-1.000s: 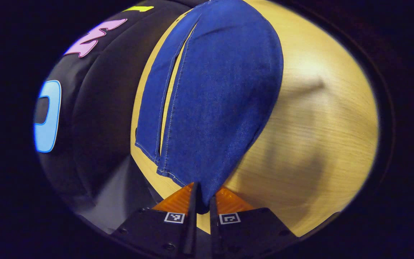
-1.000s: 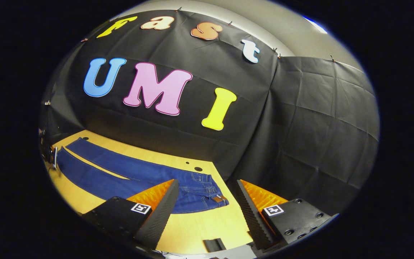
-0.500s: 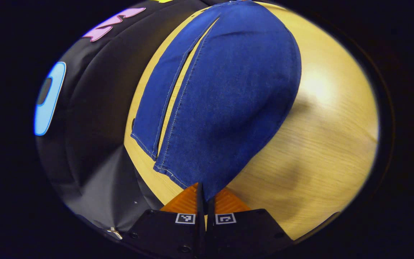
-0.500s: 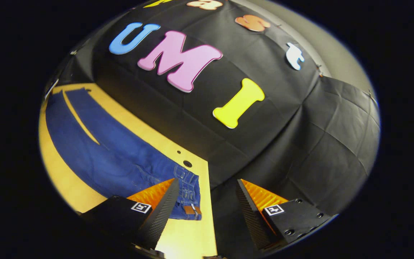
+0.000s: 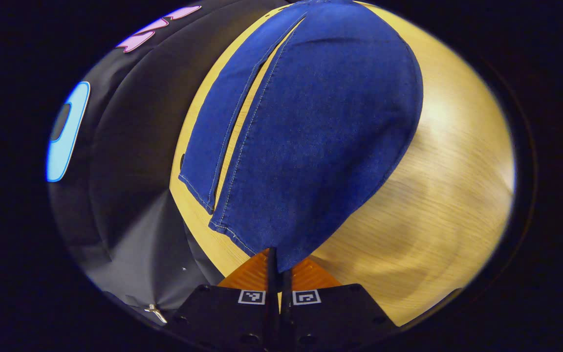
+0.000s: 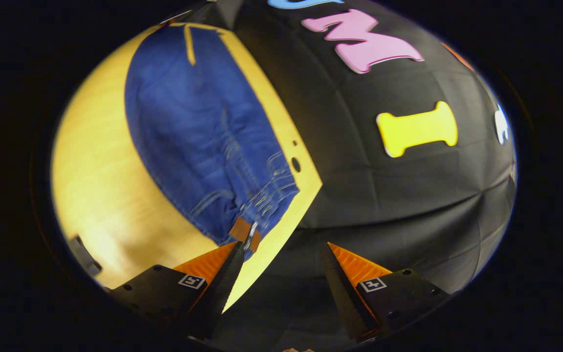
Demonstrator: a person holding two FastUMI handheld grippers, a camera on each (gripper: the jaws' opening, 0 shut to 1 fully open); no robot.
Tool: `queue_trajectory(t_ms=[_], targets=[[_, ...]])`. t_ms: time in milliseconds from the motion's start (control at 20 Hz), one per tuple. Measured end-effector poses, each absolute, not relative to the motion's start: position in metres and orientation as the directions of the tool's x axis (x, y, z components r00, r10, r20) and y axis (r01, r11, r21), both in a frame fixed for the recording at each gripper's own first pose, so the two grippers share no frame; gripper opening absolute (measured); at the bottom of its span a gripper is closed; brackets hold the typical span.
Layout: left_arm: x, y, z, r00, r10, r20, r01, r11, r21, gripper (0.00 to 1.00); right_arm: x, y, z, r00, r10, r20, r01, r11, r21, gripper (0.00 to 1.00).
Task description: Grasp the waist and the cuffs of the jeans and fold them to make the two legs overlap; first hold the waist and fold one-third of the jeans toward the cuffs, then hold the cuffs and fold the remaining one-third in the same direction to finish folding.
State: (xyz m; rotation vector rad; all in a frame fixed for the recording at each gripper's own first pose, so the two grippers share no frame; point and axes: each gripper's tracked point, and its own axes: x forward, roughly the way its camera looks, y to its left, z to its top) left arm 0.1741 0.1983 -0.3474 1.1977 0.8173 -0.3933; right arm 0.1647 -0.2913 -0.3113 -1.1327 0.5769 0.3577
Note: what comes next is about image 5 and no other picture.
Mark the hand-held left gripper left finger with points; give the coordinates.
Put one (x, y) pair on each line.
(272, 293)

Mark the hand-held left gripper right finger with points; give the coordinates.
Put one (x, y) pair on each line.
(286, 313)

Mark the blue jeans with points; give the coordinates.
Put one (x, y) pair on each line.
(320, 137)

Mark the silver metal clip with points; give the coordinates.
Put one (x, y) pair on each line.
(156, 312)

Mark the black backdrop cloth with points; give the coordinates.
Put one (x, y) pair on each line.
(135, 146)

